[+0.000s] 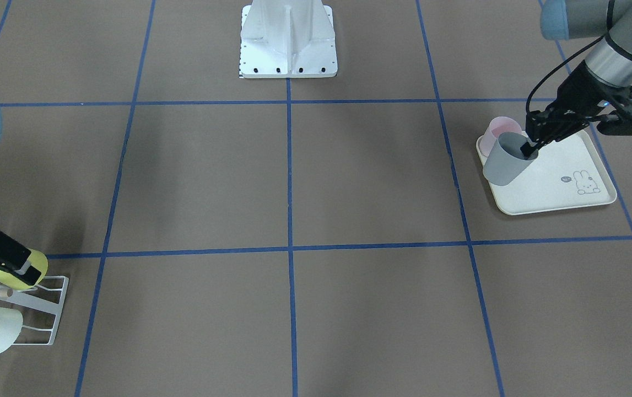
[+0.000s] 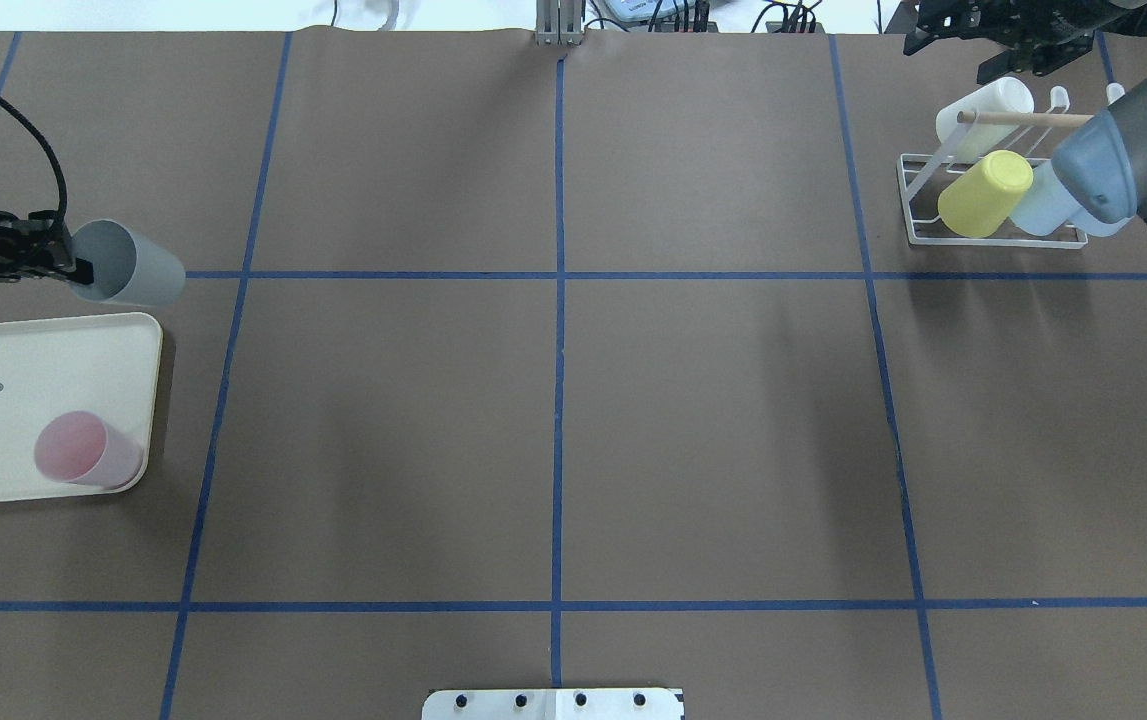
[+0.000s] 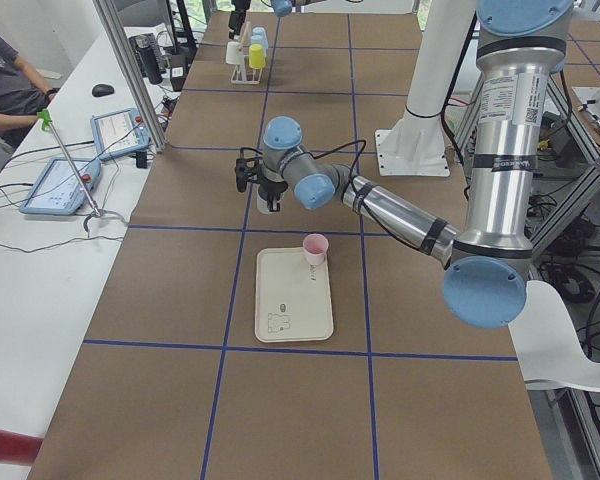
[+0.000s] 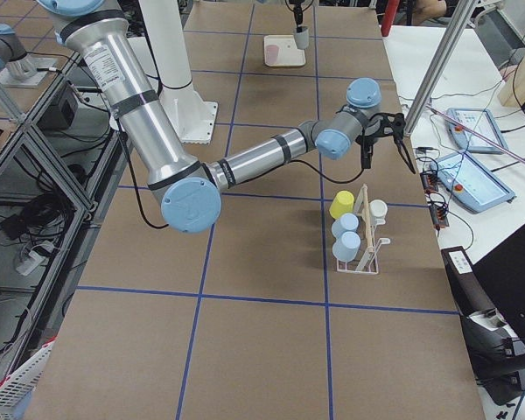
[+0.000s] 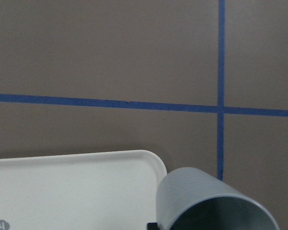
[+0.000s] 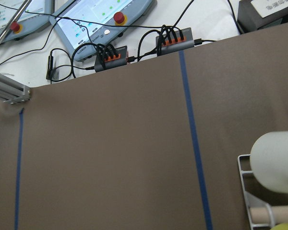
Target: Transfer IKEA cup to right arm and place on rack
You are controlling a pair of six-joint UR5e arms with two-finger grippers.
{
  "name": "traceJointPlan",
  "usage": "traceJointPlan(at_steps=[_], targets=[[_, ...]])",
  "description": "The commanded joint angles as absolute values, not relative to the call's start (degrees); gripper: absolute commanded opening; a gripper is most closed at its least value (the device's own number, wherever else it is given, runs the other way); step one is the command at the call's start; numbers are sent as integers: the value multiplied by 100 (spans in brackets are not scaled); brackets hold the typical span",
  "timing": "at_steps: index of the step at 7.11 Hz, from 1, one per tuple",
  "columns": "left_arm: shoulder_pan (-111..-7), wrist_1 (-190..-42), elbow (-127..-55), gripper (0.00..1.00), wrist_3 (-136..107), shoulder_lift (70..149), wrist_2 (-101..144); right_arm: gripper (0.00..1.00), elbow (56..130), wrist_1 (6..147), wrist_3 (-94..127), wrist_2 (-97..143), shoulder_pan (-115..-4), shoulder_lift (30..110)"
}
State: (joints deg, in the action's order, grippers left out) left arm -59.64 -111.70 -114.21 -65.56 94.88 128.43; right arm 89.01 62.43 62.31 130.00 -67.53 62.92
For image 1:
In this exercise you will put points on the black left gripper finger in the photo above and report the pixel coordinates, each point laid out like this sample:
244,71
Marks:
529,150

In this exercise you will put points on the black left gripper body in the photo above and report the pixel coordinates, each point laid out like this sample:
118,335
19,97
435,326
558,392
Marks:
579,92

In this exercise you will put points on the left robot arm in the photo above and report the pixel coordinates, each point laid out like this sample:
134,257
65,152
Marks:
608,23

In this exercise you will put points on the yellow plastic cup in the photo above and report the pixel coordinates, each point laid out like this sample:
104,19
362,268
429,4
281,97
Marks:
36,258

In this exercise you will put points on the grey plastic cup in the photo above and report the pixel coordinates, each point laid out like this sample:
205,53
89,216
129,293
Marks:
504,163

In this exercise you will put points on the cream plastic tray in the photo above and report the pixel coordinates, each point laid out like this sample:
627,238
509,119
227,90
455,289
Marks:
567,174

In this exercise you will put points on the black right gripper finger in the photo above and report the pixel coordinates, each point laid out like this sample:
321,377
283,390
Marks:
13,254
23,279

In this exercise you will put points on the pink plastic cup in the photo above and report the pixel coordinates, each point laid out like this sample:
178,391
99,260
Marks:
496,128

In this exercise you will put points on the white wire cup rack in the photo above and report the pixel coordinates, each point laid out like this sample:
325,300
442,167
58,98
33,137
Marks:
41,307

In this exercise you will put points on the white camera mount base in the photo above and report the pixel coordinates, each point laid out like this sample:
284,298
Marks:
287,40

